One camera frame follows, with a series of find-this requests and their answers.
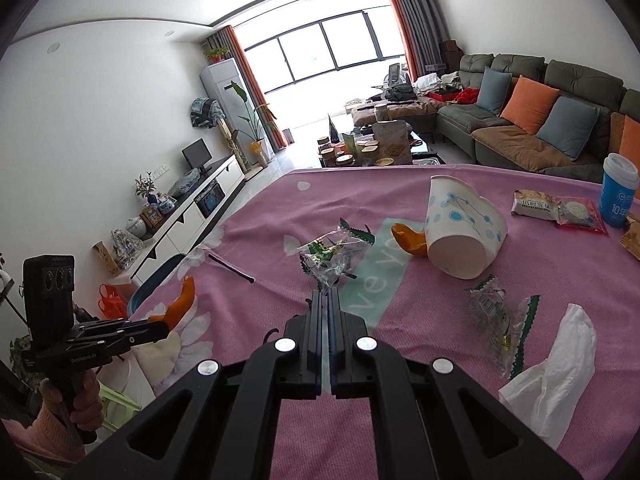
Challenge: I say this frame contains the blue cushion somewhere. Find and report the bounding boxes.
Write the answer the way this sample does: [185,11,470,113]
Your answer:
[476,66,513,115]
[536,96,601,162]

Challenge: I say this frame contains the tall leafy plant yellow pot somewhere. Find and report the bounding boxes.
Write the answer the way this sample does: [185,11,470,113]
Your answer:
[225,81,279,167]

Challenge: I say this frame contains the white exercise machine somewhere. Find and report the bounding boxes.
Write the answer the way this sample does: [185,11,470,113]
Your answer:
[370,61,412,92]

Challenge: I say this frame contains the glass coffee table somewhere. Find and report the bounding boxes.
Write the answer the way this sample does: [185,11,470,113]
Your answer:
[317,129,447,169]

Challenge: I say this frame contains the orange grey curtain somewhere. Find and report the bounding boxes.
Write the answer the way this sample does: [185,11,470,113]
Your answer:
[382,0,444,77]
[207,25,289,149]

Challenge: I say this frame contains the black monitor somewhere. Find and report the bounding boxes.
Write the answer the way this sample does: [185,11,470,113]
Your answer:
[181,138,214,174]

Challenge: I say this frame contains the orange cushion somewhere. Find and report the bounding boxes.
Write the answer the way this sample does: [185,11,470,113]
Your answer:
[500,75,561,135]
[618,115,640,173]

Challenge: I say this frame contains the white standing air conditioner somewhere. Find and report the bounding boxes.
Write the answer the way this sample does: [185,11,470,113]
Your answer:
[200,58,274,162]

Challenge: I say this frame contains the leafy sprig in vase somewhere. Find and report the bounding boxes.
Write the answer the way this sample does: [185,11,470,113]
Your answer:
[134,172,159,207]

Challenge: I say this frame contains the cloth covered standing fan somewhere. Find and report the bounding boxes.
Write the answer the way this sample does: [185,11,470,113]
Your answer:
[189,95,251,177]

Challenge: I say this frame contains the beige snack packet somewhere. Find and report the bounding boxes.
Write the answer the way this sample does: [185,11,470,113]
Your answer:
[511,188,560,222]

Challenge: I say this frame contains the large window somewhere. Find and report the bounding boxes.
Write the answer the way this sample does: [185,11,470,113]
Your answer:
[235,7,406,94]

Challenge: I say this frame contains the white clothes pile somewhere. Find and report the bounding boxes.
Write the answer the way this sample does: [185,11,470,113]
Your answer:
[412,71,463,97]

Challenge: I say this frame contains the orange peel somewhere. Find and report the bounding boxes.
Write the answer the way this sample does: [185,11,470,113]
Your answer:
[391,223,430,257]
[149,276,195,332]

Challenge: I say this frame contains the brown paper bag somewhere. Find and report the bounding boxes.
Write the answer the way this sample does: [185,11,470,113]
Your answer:
[372,120,414,166]

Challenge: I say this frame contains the white black TV cabinet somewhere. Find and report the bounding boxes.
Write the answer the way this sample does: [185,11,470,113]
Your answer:
[92,152,246,287]

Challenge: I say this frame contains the gold snack packet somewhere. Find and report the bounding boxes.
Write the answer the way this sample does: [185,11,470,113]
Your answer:
[619,211,640,262]

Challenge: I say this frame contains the dark brown box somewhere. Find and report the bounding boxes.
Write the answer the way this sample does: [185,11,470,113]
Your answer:
[438,39,463,73]

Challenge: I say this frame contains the dotted white paper cup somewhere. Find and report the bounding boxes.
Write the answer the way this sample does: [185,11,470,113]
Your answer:
[425,175,509,281]

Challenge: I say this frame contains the green sectional sofa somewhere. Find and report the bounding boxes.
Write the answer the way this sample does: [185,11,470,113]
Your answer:
[435,52,640,186]

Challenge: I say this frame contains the red cloth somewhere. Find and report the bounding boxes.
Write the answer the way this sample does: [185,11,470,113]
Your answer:
[434,87,482,107]

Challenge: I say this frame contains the white tissue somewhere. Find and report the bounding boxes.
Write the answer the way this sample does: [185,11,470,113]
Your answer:
[498,303,598,452]

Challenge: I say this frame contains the brown ottoman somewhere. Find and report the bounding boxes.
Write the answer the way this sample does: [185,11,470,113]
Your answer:
[350,94,449,134]

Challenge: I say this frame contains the tall yellow box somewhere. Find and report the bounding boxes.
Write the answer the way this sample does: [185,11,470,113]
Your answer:
[92,240,122,276]

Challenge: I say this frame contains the red plastic bag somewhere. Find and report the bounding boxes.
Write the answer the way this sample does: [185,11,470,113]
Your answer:
[98,283,129,322]

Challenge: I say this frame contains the person's left hand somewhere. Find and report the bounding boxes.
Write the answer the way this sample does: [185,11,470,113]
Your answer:
[39,369,104,439]

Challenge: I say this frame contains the blue patterned dish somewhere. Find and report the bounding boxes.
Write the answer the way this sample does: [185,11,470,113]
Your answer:
[168,169,202,196]

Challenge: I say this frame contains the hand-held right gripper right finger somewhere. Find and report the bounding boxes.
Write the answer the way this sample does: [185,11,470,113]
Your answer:
[330,290,584,480]

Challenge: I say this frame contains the red clear snack packet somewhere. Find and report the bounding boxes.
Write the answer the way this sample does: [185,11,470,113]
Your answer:
[555,197,609,236]

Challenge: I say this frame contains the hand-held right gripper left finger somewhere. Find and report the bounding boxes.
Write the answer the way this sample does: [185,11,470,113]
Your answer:
[65,290,331,480]

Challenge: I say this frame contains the teal plastic bin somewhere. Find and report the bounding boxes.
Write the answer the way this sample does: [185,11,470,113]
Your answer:
[126,254,187,319]

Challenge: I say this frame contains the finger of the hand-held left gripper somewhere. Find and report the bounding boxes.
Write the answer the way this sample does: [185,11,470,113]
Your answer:
[81,319,171,339]
[116,333,171,359]

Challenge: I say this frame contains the black bag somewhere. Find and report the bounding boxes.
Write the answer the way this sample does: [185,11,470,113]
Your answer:
[382,82,418,103]

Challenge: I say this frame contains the clear green candy wrapper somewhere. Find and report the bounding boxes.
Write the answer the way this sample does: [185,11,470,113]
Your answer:
[464,275,541,382]
[297,219,376,292]

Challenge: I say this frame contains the green plastic stool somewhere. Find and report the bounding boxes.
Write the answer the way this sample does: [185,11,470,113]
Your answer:
[96,380,147,434]

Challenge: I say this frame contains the person's left forearm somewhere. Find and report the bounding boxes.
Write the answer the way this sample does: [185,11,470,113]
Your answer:
[0,402,88,467]

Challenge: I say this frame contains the blue cup with white lid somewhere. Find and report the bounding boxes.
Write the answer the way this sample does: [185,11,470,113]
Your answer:
[599,153,640,226]

